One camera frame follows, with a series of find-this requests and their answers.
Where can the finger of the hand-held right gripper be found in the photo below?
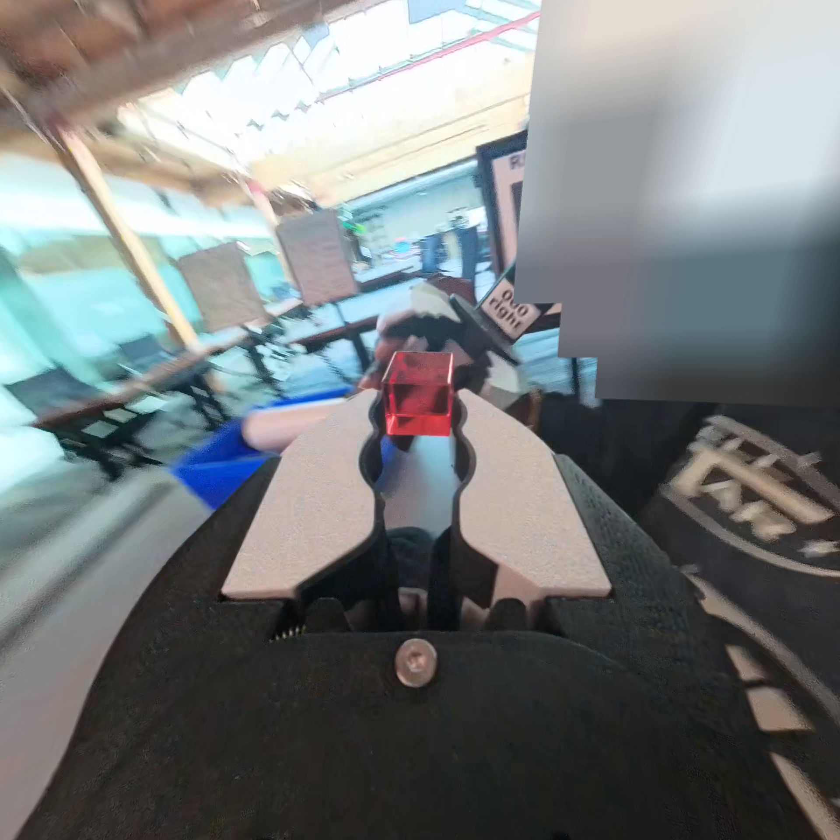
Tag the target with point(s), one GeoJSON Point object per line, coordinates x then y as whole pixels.
{"type": "Point", "coordinates": [505, 384]}
{"type": "Point", "coordinates": [433, 305]}

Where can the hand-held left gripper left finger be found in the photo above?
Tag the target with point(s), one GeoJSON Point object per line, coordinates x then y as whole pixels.
{"type": "Point", "coordinates": [308, 525]}

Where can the blue bin with white label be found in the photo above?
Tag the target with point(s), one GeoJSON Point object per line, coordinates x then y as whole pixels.
{"type": "Point", "coordinates": [216, 466]}

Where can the handwritten whiteboard on stand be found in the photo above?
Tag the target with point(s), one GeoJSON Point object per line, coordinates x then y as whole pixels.
{"type": "Point", "coordinates": [318, 259]}
{"type": "Point", "coordinates": [223, 289]}

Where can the background desk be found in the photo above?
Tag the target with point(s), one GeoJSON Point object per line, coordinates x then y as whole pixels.
{"type": "Point", "coordinates": [164, 374]}
{"type": "Point", "coordinates": [348, 315]}

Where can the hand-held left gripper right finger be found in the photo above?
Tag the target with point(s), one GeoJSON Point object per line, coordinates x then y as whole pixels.
{"type": "Point", "coordinates": [531, 518]}

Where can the red transparent cube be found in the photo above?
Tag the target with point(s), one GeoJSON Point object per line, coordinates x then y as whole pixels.
{"type": "Point", "coordinates": [420, 394]}

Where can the white cylinder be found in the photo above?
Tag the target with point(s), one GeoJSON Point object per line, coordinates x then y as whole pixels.
{"type": "Point", "coordinates": [282, 426]}

